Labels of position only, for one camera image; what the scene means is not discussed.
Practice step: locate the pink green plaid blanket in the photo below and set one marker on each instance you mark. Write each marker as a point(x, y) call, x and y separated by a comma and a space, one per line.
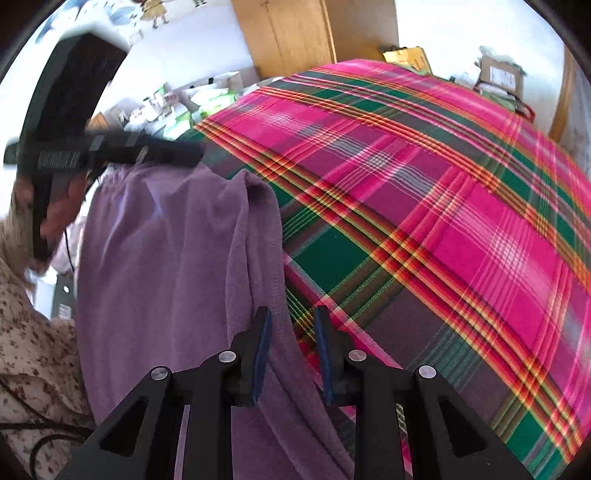
point(438, 207)

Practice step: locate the wooden wardrobe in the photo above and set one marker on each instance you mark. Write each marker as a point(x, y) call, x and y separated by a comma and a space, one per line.
point(300, 37)

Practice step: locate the cardboard box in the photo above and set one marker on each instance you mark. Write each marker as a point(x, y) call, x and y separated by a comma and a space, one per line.
point(501, 76)

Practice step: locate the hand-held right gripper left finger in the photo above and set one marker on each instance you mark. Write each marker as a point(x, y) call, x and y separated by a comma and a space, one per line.
point(261, 369)

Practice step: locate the yellow box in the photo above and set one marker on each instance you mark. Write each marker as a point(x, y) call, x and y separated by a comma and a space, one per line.
point(408, 59)

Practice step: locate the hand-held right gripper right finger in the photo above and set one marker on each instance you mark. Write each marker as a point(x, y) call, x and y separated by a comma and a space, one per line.
point(323, 369)

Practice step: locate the cartoon wall sticker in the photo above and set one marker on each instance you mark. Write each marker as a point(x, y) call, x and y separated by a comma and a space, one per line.
point(138, 16)

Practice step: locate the clear printed door curtain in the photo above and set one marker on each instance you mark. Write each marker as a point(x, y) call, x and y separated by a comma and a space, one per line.
point(579, 124)

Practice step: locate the person's left hand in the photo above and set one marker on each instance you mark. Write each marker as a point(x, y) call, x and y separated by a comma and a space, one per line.
point(62, 214)

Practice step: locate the purple fleece garment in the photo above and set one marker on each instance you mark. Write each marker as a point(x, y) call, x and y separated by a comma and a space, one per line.
point(175, 277)

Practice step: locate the person's left forearm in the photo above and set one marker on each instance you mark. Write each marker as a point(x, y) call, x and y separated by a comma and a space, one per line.
point(32, 346)

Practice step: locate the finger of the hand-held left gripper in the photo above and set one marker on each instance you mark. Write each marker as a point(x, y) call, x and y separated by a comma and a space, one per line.
point(171, 151)

